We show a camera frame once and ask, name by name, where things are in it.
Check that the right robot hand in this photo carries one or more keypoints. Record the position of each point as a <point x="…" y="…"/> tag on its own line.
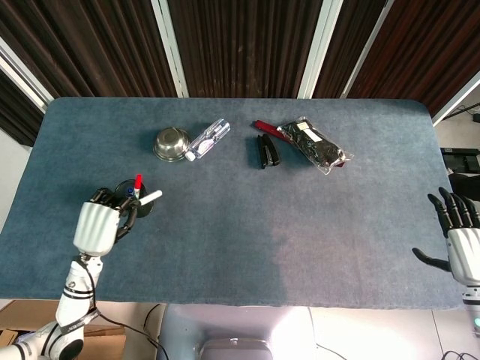
<point x="463" y="251"/>

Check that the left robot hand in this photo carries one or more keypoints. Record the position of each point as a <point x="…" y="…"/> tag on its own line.
<point x="93" y="228"/>

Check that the white marker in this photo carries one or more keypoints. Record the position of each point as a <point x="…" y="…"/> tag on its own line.
<point x="152" y="197"/>

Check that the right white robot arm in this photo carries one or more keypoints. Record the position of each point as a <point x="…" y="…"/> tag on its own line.
<point x="471" y="303"/>

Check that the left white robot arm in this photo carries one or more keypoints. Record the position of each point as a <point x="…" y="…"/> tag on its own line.
<point x="73" y="300"/>

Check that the blue capped marker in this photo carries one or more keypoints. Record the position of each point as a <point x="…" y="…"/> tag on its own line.
<point x="130" y="191"/>

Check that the black mesh pen holder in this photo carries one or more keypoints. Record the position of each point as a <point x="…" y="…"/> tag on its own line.
<point x="144" y="210"/>

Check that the red marker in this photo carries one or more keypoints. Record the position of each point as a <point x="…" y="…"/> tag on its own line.
<point x="138" y="182"/>

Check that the black equipment case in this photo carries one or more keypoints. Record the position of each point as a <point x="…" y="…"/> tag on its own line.
<point x="461" y="159"/>

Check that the stainless steel bowl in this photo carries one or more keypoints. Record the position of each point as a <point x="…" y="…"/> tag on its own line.
<point x="170" y="144"/>

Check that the brown cardboard box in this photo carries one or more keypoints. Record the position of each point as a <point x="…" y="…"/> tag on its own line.
<point x="108" y="343"/>

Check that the blue velvet tablecloth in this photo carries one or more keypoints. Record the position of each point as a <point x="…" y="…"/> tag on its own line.
<point x="240" y="225"/>

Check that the grey robot torso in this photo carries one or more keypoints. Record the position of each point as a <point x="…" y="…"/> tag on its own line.
<point x="236" y="330"/>

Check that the black item in plastic bag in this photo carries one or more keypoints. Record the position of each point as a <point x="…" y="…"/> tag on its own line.
<point x="315" y="144"/>

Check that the black stapler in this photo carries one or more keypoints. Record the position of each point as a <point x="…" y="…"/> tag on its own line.
<point x="267" y="152"/>

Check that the dark red flat box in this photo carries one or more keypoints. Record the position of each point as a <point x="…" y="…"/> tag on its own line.
<point x="267" y="127"/>

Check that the white metal frame post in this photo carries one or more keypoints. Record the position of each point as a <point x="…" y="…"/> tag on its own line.
<point x="22" y="75"/>
<point x="168" y="45"/>
<point x="365" y="48"/>
<point x="318" y="48"/>
<point x="455" y="99"/>

